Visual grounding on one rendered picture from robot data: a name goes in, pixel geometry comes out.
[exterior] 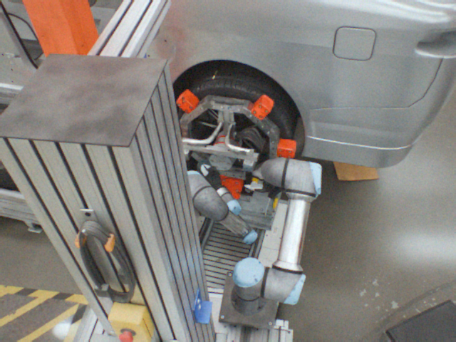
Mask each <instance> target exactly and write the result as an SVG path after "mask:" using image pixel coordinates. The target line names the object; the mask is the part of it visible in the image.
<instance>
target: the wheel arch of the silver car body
mask: <svg viewBox="0 0 456 342"><path fill-rule="evenodd" d="M223 60H226V61H225V62H227V61H236V60H233V59H228V58H213V59H207V60H204V61H200V62H197V63H194V64H192V65H191V66H188V67H187V68H185V69H184V70H182V71H181V72H180V73H179V74H178V75H177V76H176V77H175V78H174V80H173V81H172V86H173V94H174V99H175V102H176V101H177V100H178V98H179V97H180V95H181V94H183V93H184V92H185V91H186V90H187V89H190V86H191V85H192V84H193V82H194V81H195V79H196V77H197V76H198V75H199V74H200V73H201V72H202V71H203V70H204V69H206V68H209V67H210V66H213V65H215V64H218V63H221V62H223ZM236 62H240V63H244V64H247V65H249V66H251V67H253V68H257V67H255V66H252V65H250V64H248V63H245V62H242V61H236ZM258 69H259V70H261V71H263V70H262V69H260V68H258ZM263 72H265V73H266V74H267V75H268V76H270V75H269V74H268V73H267V72H266V71H263ZM270 77H271V78H273V77H272V76H270ZM273 79H274V80H275V81H276V82H277V83H278V84H280V82H278V80H276V79H275V78H273ZM281 85H282V84H281ZM282 86H283V85H282ZM283 88H284V90H285V91H286V92H287V93H288V94H289V95H290V96H291V94H290V93H289V92H288V90H287V89H285V87H283ZM291 98H292V100H293V101H294V102H295V104H296V105H297V107H298V110H299V117H301V118H302V121H303V124H304V132H305V141H304V146H303V148H302V151H301V156H302V157H303V155H304V152H305V149H306V141H307V134H306V125H305V122H304V117H303V116H302V114H301V111H300V109H299V106H298V104H297V102H296V101H295V100H294V98H293V97H292V96H291ZM175 105H176V110H177V117H178V113H179V109H180V107H179V106H178V105H177V104H175Z"/></svg>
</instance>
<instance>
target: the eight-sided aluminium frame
mask: <svg viewBox="0 0 456 342"><path fill-rule="evenodd" d="M253 106H254V103H252V102H251V101H248V100H238V99H233V98H224V97H219V96H214V95H207V96H206V97H204V99H203V100H201V101H200V102H199V103H198V104H197V107H196V108H195V109H194V110H193V111H192V112H191V113H190V114H187V113H185V114H184V115H183V116H182V118H181V119H180V126H181V131H182V137H183V138H190V139H194V138H193V132H192V124H191V120H193V119H194V118H196V117H198V116H199V115H201V114H202V113H203V112H204V111H206V109H208V108H211V109H215V110H224V111H232V112H235V113H242V114H245V115H246V116H247V117H248V118H250V119H251V121H252V122H253V123H254V124H256V125H257V126H258V127H259V128H260V129H261V130H262V131H263V132H264V133H266V134H267V135H268V136H269V157H268V158H267V159H265V160H264V161H262V162H260V163H257V164H255V166H254V169H253V172H252V173H254V171H255V170H259V171H260V172H261V166H262V165H263V164H264V163H265V162H266V161H267V160H269V159H272V158H277V147H278V144H279V138H280V129H279V128H278V127H277V125H275V124H274V123H273V122H272V121H270V119H268V118H267V117H264V118H263V119H262V120H260V119H259V118H258V117H255V116H254V115H252V114H251V111H252V108H253ZM191 156H192V157H193V158H194V159H196V161H198V162H201V161H204V160H207V161H209V155H208V154H207V153H205V152H200V151H195V150H193V152H192V154H191ZM217 170H218V169H217ZM218 172H219V174H220V175H222V176H226V177H233V178H237V179H244V180H245V179H246V177H245V171H244V170H243V167H240V166H236V165H232V168H231V169H229V170H218Z"/></svg>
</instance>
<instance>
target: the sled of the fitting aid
mask: <svg viewBox="0 0 456 342"><path fill-rule="evenodd" d="M280 198H281V193H279V194H277V195H276V196H275V197H273V198H272V199H271V198H270V201H269V205H268V208H267V210H266V216H265V218H264V217H258V216H254V215H250V214H245V213H241V212H240V213H239V215H240V217H241V218H242V219H243V220H244V221H245V222H246V223H247V224H249V225H250V226H251V227H256V228H260V229H266V230H269V231H271V228H272V225H273V223H274V218H275V215H276V211H277V208H278V206H279V200H280ZM199 214H200V216H202V217H207V216H206V215H205V214H203V213H202V212H200V211H199ZM207 218H209V217H207Z"/></svg>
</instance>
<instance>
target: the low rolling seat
mask: <svg viewBox="0 0 456 342"><path fill-rule="evenodd" d="M379 342H456V305H455V304H454V302H453V301H452V300H451V299H447V300H445V301H443V302H441V303H439V304H437V305H435V306H433V307H431V308H429V309H428V310H426V311H424V312H422V313H418V314H416V315H414V316H411V317H410V318H407V319H405V320H404V321H402V322H400V323H398V324H396V325H394V326H392V327H390V328H387V329H386V331H384V332H383V335H382V336H381V338H380V340H379Z"/></svg>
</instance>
